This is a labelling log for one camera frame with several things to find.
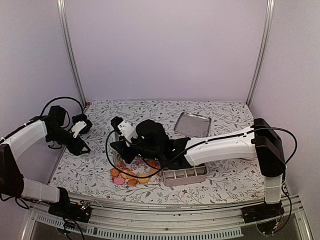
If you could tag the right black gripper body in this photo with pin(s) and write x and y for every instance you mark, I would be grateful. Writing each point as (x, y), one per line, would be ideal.
(151, 154)

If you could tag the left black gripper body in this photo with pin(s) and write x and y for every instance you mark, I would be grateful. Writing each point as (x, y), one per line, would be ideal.
(59, 136)

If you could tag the swirl orange cookie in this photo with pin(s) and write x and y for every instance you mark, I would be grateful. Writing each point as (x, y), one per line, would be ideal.
(114, 172)

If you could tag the metal divided cookie tin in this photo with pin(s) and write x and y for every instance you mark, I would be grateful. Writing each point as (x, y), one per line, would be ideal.
(186, 176)

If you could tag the metal serving tongs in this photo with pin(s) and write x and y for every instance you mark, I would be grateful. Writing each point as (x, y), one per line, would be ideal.
(118, 161)

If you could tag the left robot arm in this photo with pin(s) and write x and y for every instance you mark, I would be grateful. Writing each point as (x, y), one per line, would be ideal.
(50, 128)

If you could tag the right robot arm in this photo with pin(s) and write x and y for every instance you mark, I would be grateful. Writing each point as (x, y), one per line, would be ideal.
(150, 141)

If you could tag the floral cookie tray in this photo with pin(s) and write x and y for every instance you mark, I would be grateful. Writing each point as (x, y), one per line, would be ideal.
(139, 172)

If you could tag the dark blue cup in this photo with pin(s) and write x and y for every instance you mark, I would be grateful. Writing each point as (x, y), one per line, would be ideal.
(82, 117)

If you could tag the floral tablecloth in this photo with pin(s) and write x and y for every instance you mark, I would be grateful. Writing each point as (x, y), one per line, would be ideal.
(227, 181)

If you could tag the pink round cookie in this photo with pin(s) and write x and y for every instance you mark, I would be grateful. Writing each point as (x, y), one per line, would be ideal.
(119, 180)

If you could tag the metal tin lid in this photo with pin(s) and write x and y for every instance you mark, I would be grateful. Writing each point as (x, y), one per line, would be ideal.
(193, 125)

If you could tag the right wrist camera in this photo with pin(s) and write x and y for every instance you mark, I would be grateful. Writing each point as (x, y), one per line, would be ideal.
(124, 129)

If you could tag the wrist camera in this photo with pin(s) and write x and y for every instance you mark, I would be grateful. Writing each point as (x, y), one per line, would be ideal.
(77, 128)
(124, 129)

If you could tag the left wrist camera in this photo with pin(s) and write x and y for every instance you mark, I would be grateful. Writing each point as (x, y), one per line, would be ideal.
(77, 128)

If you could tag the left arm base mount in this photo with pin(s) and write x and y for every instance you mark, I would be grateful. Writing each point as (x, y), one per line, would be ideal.
(72, 211)

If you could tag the left aluminium frame post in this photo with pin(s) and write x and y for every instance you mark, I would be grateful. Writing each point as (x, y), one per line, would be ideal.
(62, 13)

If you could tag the aluminium frame post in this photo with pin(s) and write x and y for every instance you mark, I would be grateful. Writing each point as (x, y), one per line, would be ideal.
(62, 13)
(270, 5)

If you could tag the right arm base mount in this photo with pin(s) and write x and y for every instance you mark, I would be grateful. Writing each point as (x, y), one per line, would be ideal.
(266, 216)

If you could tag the right aluminium frame post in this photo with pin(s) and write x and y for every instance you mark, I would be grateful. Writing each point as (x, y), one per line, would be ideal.
(270, 5)

